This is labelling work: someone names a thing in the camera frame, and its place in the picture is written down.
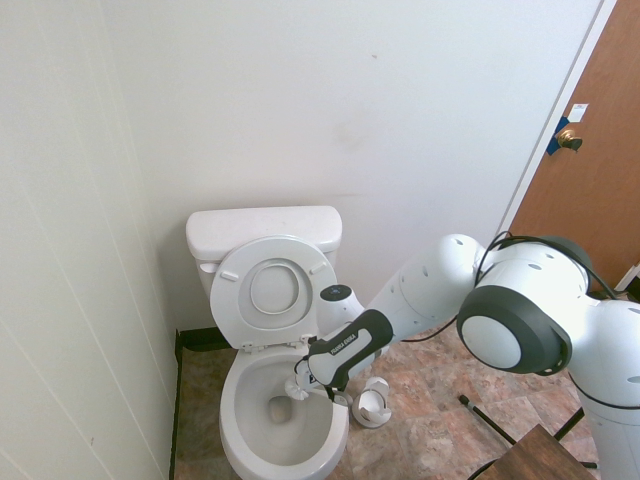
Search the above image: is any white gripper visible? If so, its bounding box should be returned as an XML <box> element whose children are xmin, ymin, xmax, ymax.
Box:
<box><xmin>293</xmin><ymin>354</ymin><xmax>338</xmax><ymax>402</ymax></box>

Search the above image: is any white toilet brush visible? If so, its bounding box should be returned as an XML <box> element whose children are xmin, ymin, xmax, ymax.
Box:
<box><xmin>283</xmin><ymin>376</ymin><xmax>352</xmax><ymax>408</ymax></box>

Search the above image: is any white toilet brush holder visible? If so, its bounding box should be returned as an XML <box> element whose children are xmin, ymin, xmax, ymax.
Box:
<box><xmin>353</xmin><ymin>376</ymin><xmax>393</xmax><ymax>429</ymax></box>

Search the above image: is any white toilet bowl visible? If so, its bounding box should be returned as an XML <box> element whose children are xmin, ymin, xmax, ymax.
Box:
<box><xmin>219</xmin><ymin>343</ymin><xmax>351</xmax><ymax>480</ymax></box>

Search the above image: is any white toilet lid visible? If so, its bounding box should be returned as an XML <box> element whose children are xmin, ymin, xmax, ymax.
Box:
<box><xmin>247</xmin><ymin>261</ymin><xmax>303</xmax><ymax>317</ymax></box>

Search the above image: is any white toilet seat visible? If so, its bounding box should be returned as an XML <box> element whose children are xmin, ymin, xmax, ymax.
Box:
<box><xmin>209</xmin><ymin>234</ymin><xmax>339</xmax><ymax>354</ymax></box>

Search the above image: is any white toilet tank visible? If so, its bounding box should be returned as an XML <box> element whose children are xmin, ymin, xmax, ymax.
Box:
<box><xmin>196</xmin><ymin>243</ymin><xmax>342</xmax><ymax>303</ymax></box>

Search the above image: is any black baseboard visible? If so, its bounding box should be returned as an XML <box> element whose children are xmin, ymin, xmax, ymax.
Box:
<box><xmin>168</xmin><ymin>328</ymin><xmax>184</xmax><ymax>480</ymax></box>
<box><xmin>175</xmin><ymin>327</ymin><xmax>237</xmax><ymax>352</ymax></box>

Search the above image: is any white tank lid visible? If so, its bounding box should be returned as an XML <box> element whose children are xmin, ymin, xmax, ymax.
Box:
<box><xmin>185</xmin><ymin>205</ymin><xmax>344</xmax><ymax>263</ymax></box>

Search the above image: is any dark wooden table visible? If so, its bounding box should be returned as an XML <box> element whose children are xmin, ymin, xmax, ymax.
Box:
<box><xmin>491</xmin><ymin>423</ymin><xmax>602</xmax><ymax>480</ymax></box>

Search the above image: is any blue tape strip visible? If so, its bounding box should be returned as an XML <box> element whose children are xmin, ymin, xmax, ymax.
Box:
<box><xmin>545</xmin><ymin>115</ymin><xmax>574</xmax><ymax>157</ymax></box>

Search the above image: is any brown wooden door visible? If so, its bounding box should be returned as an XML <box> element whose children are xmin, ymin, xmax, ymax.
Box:
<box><xmin>508</xmin><ymin>0</ymin><xmax>640</xmax><ymax>292</ymax></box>

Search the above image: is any brass door knob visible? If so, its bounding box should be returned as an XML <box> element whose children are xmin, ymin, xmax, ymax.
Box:
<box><xmin>556</xmin><ymin>125</ymin><xmax>584</xmax><ymax>152</ymax></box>

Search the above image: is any black camera stand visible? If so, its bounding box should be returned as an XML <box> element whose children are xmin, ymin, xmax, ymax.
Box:
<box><xmin>458</xmin><ymin>393</ymin><xmax>599</xmax><ymax>471</ymax></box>

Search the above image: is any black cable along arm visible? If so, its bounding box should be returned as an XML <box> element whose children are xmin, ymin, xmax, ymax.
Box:
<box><xmin>398</xmin><ymin>230</ymin><xmax>624</xmax><ymax>344</ymax></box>

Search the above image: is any white door frame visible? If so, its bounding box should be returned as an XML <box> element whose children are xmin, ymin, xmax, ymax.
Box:
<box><xmin>493</xmin><ymin>0</ymin><xmax>622</xmax><ymax>242</ymax></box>

